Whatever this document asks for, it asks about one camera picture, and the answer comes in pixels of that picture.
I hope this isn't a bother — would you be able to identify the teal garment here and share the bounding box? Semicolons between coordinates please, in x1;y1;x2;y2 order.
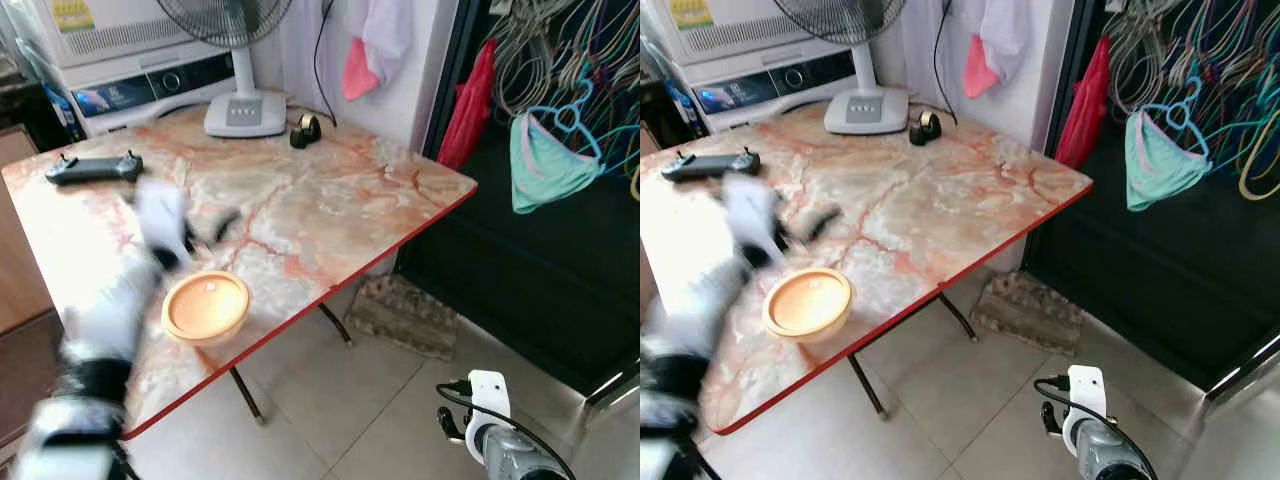
509;110;602;215
1124;107;1212;213

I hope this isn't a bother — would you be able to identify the black fan power cable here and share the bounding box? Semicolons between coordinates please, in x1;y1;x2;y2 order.
932;0;959;126
312;0;338;128

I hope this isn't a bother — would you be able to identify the white standing fan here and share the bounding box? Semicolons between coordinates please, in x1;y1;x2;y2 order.
774;0;912;136
155;0;294;139

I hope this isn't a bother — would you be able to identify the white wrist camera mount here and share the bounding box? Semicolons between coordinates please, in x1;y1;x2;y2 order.
133;178;193;257
1062;364;1109;456
466;369;512;433
720;173;788;253

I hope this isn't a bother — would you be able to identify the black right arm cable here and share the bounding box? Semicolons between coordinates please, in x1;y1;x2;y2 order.
436;379;577;480
1034;374;1133;480

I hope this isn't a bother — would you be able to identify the white hanging cloth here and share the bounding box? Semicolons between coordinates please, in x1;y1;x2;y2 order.
345;0;414;87
958;0;1032;84

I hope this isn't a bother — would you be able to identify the bundle of wire clothes hangers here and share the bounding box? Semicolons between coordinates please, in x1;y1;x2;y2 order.
1104;0;1280;171
494;0;641;176

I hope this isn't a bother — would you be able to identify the blue plastic clothes hanger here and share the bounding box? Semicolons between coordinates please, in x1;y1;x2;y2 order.
1142;74;1213;158
526;74;603;161

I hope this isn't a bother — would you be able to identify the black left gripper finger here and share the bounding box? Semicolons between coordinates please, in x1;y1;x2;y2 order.
800;206;842;239
200;208;241;241

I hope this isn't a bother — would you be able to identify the black handheld remote controller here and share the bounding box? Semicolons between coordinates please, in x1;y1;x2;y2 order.
661;147;762;184
44;151;145;187

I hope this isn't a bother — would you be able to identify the orange plastic bowl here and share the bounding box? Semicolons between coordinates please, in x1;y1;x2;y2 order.
762;267;855;345
161;270;252;347

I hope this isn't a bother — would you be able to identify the patterned beige doormat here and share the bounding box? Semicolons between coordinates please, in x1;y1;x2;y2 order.
969;271;1082;357
344;274;462;362

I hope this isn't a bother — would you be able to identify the marble pattern folding table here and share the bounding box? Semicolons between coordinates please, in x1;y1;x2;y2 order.
640;100;1094;437
0;104;479;442

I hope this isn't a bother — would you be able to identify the white appliance with yellow label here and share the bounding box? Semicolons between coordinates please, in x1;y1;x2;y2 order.
645;0;821;67
28;0;206;70

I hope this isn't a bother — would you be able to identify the red hanging cloth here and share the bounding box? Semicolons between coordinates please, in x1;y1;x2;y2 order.
1054;36;1112;170
436;39;497;172

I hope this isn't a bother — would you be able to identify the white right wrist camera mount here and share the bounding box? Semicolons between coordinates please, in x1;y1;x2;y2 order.
1062;364;1109;456
466;369;512;433

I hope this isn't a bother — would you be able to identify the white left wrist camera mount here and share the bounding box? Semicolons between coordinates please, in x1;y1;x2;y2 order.
133;178;193;257
720;173;788;253

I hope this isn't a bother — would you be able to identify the white washing machine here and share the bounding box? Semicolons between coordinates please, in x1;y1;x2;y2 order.
670;47;861;135
58;50;243;138

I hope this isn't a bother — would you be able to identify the pink hanging cloth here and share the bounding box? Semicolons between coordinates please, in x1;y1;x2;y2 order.
341;37;380;102
962;34;1000;100

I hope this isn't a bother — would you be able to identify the yellow plastic clothes hanger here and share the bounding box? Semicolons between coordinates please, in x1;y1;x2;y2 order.
1238;105;1280;202

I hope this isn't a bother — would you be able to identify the brown wooden cabinet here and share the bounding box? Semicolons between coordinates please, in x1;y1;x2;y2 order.
0;124;53;336

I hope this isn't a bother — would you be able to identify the black door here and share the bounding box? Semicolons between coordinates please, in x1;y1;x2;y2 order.
394;0;641;398
1020;0;1280;393

